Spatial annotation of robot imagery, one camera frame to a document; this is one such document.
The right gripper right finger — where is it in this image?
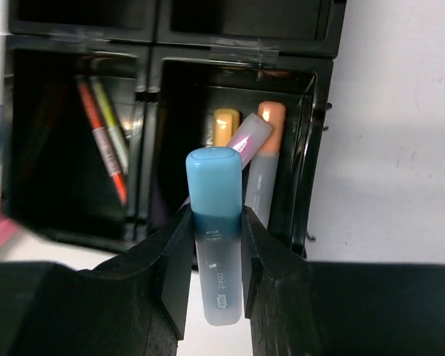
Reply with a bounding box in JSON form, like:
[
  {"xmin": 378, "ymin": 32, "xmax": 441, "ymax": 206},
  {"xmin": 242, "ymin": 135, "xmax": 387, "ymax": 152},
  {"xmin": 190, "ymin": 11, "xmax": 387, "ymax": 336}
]
[{"xmin": 242, "ymin": 208, "xmax": 445, "ymax": 355}]

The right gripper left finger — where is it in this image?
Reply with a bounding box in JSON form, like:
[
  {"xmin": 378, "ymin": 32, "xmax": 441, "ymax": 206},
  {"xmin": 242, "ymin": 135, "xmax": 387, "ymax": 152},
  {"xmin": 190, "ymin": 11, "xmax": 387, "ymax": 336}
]
[{"xmin": 0, "ymin": 207, "xmax": 194, "ymax": 355}]

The orange-capped clear highlighter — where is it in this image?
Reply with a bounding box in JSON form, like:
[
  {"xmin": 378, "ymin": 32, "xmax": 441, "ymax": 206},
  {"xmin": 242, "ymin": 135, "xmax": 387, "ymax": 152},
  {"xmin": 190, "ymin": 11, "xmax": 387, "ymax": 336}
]
[{"xmin": 245, "ymin": 101, "xmax": 286, "ymax": 228}]

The blue-capped highlighter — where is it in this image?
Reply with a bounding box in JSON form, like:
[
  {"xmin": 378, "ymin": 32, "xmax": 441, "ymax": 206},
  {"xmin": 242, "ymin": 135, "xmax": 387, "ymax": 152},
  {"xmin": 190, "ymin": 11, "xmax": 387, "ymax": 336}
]
[{"xmin": 185, "ymin": 147, "xmax": 243, "ymax": 326}]

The yellow thin pen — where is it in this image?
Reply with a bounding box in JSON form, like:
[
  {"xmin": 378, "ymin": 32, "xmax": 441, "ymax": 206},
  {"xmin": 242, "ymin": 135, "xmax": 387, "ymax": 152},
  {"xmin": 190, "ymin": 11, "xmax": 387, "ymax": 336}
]
[{"xmin": 90, "ymin": 76, "xmax": 129, "ymax": 174}]

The orange-red thin pen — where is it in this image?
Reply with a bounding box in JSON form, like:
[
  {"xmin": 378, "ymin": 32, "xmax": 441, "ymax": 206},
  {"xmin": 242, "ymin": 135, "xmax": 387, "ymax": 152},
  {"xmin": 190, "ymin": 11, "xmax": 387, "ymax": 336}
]
[{"xmin": 75, "ymin": 75, "xmax": 127, "ymax": 205}]

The purple highlighter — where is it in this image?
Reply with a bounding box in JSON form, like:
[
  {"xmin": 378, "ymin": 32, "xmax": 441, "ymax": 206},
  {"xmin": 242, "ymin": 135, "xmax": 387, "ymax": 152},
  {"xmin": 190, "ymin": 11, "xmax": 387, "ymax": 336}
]
[{"xmin": 182, "ymin": 113, "xmax": 273, "ymax": 214}]

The black four-compartment organizer tray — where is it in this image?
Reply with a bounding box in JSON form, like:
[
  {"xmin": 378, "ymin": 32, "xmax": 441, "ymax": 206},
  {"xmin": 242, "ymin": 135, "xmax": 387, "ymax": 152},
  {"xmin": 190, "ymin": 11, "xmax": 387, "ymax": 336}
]
[{"xmin": 1, "ymin": 1, "xmax": 346, "ymax": 254}]

